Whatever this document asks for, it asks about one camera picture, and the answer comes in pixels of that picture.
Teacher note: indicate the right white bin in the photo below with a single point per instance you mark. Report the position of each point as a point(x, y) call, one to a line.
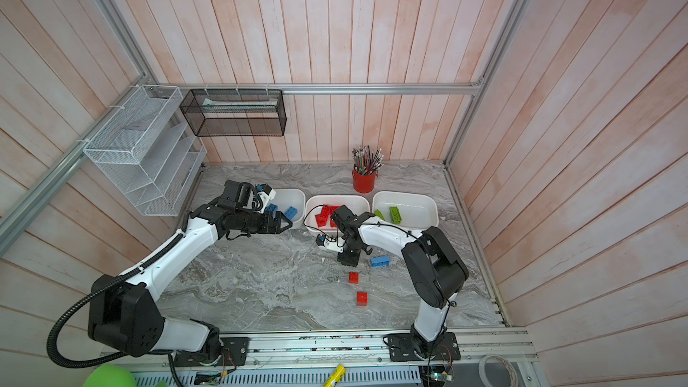
point(417, 211)

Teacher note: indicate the pencils bundle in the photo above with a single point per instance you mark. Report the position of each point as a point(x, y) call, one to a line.
point(367, 161)

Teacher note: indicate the white wire wall shelf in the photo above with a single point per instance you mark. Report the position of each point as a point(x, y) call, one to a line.
point(151, 161)

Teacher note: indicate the green lego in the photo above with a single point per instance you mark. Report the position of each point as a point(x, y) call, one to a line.
point(379, 214)
point(395, 215)

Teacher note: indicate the red long lego bottom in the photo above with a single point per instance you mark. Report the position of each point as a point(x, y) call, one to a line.
point(327, 211)

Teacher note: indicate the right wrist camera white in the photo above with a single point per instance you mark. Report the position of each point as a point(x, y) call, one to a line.
point(330, 243)

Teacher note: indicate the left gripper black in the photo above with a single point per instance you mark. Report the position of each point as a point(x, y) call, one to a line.
point(276, 229)

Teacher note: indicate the red pencil cup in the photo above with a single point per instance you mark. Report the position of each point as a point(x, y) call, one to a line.
point(363, 183)

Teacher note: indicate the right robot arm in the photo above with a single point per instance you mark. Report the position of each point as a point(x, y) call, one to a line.
point(436, 271)

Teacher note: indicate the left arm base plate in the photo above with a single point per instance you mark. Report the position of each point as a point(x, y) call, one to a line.
point(230, 351)

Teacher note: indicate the white bin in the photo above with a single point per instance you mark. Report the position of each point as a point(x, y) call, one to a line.
point(319, 210)
point(291, 198)
point(417, 211)

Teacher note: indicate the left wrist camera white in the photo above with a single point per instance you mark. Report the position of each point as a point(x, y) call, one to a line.
point(263, 196)

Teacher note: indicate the middle white bin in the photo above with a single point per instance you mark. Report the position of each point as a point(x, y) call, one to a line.
point(319, 210)

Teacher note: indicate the left white bin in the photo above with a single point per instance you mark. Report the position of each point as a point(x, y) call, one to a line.
point(291, 198)

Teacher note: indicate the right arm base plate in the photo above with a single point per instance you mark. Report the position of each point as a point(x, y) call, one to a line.
point(407, 347)

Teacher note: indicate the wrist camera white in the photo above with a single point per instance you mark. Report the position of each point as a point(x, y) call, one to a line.
point(263, 196)
point(330, 243)

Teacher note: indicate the aluminium front rail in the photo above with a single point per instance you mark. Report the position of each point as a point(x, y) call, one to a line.
point(305, 349)

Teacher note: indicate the black mesh wall basket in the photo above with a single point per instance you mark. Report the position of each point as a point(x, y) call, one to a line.
point(235, 112)

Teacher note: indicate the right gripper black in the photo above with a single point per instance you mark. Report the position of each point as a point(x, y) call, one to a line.
point(350, 261)

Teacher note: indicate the yellow tool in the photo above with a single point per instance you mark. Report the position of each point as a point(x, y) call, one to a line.
point(335, 377)

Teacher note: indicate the green ball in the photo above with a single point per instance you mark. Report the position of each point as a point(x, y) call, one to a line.
point(110, 376)

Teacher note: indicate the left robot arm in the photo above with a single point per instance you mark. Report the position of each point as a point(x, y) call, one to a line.
point(123, 311)

